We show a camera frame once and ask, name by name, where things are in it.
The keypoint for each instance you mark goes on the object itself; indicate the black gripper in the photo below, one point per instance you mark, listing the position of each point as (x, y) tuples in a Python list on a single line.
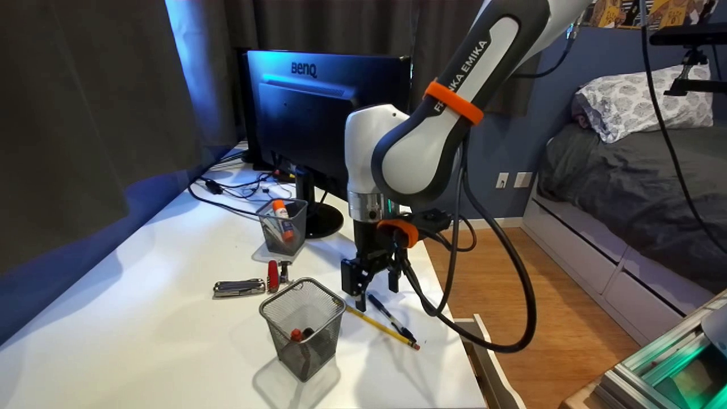
[(378, 247)]

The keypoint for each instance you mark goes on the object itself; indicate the clear black pen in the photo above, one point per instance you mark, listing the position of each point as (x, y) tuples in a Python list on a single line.
[(391, 320)]

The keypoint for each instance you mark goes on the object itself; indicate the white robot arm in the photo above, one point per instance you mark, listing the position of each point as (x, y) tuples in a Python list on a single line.
[(407, 157)]

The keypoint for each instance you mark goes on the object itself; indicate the yellow pencil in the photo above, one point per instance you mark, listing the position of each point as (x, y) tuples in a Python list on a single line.
[(380, 329)]

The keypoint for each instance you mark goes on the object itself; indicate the near black mesh pen cup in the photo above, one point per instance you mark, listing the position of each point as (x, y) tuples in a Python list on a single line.
[(304, 304)]

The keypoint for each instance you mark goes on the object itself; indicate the red marker in near cup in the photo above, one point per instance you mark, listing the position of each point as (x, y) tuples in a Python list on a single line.
[(299, 334)]

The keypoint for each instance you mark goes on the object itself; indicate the red lighter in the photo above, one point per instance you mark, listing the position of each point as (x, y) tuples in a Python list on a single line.
[(278, 273)]

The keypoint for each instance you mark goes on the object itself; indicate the orange capped glue stick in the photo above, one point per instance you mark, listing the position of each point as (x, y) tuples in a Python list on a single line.
[(282, 220)]

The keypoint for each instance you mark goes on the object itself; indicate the black BenQ monitor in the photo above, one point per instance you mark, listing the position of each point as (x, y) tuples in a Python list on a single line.
[(299, 104)]

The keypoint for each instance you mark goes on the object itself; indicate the grey bed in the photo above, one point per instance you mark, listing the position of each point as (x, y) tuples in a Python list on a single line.
[(640, 224)]

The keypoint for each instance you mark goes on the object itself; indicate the patterned grey pillow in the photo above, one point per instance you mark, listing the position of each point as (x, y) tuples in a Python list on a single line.
[(628, 104)]

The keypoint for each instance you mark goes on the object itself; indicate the dark curtain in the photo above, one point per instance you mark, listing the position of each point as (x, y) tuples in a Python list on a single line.
[(99, 94)]

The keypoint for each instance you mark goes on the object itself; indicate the white wall sockets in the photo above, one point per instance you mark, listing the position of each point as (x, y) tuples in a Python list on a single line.
[(514, 180)]

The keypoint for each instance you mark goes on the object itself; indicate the aluminium frame rig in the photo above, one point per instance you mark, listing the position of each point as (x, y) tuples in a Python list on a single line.
[(682, 369)]

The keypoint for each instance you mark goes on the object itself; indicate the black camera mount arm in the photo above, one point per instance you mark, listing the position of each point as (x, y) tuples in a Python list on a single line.
[(689, 23)]

